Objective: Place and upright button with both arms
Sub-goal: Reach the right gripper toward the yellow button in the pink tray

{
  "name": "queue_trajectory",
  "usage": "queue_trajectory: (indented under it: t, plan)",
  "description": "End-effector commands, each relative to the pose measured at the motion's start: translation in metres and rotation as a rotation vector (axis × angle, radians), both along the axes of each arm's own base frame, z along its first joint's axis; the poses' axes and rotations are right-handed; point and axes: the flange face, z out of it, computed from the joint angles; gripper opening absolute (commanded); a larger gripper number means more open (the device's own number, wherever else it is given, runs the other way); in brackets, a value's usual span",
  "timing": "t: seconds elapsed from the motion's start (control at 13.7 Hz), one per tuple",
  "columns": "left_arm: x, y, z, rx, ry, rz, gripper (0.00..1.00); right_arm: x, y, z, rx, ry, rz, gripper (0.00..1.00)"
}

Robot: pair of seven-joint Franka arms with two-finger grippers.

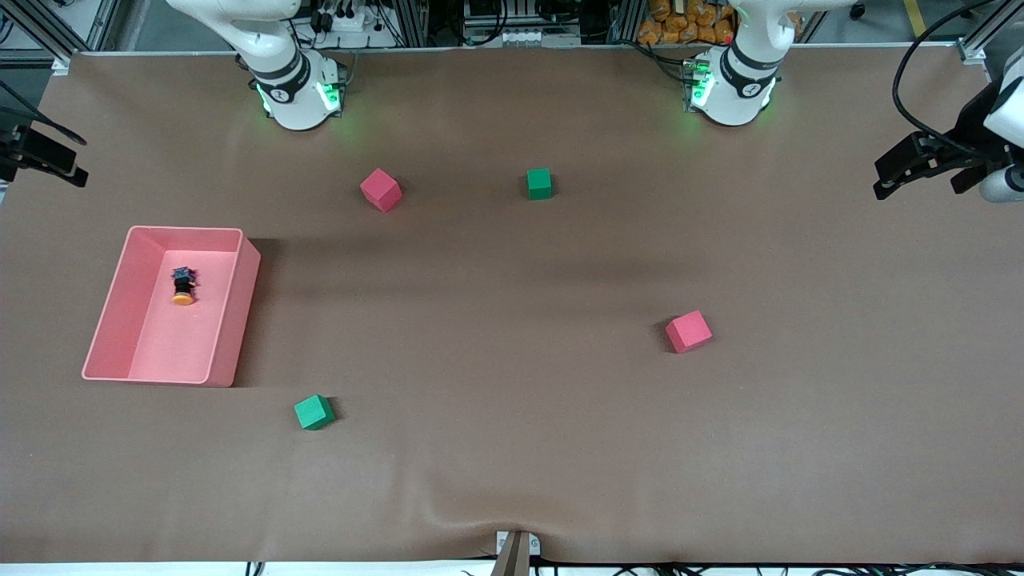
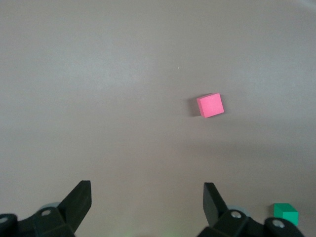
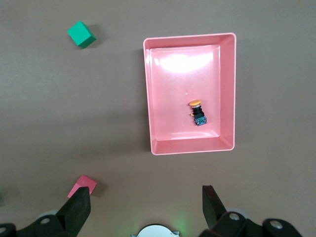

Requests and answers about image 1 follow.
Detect orange button with black base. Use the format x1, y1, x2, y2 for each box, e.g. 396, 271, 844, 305
170, 267, 201, 307

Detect pink plastic bin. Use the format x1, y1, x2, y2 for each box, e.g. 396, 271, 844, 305
82, 226, 262, 388

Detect pink foam cube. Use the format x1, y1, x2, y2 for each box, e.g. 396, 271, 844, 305
359, 168, 403, 214
665, 310, 714, 354

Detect orange packaged goods pile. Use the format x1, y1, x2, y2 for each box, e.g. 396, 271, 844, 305
638, 0, 737, 46

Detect white power strip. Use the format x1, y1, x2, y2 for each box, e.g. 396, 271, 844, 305
316, 4, 401, 49

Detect white connector strip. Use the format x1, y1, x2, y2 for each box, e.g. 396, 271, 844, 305
502, 29, 582, 47

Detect brown table cover mat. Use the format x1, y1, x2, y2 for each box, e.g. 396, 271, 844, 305
0, 44, 1024, 566

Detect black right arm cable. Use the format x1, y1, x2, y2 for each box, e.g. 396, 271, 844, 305
0, 78, 87, 146

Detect aluminium frame profile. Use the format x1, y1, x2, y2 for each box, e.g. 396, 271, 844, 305
612, 0, 641, 45
12, 0, 73, 65
958, 0, 1024, 65
392, 0, 429, 47

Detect grey metal mount bracket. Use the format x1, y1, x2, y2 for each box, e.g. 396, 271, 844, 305
491, 530, 542, 576

